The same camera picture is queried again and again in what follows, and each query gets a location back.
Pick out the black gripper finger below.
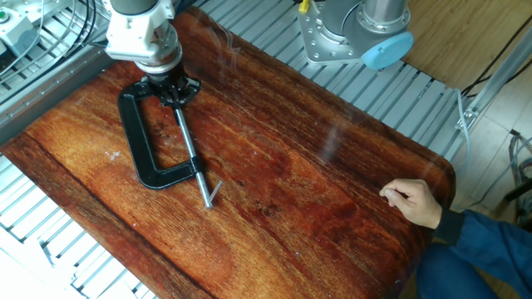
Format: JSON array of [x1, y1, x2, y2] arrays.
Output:
[[178, 77, 202, 105], [155, 84, 180, 108]]

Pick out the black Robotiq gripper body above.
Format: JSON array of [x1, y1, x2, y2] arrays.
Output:
[[144, 64, 197, 100]]

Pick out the black C-clamp with steel screw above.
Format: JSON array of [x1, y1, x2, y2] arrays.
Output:
[[116, 81, 224, 210]]

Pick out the right forearm blue sleeve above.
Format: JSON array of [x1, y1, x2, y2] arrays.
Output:
[[431, 207, 532, 298]]

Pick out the person's right hand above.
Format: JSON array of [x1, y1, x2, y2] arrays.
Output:
[[378, 178, 443, 231]]

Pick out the grey aluminium table beam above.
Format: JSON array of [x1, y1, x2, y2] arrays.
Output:
[[0, 44, 114, 146]]

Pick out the wood grain table mat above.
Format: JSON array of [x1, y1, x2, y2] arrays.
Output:
[[0, 6, 457, 299]]

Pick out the grey control box green button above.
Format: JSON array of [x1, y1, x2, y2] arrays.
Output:
[[0, 6, 39, 58]]

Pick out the person's leg blue trousers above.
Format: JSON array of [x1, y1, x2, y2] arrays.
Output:
[[415, 243, 500, 299]]

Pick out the black cables beside control box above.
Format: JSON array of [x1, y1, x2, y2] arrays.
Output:
[[62, 0, 100, 56]]

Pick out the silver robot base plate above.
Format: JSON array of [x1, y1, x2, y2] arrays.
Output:
[[297, 3, 367, 66]]

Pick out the white cable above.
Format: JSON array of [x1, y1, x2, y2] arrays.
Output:
[[454, 88, 474, 174]]

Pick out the black floor cables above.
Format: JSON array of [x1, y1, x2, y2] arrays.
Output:
[[461, 12, 532, 99]]

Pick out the aluminium frame rail with bracket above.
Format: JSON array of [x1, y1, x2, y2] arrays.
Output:
[[455, 24, 532, 132]]

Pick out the grey cable bundle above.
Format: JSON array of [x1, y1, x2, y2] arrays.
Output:
[[508, 128, 532, 208]]

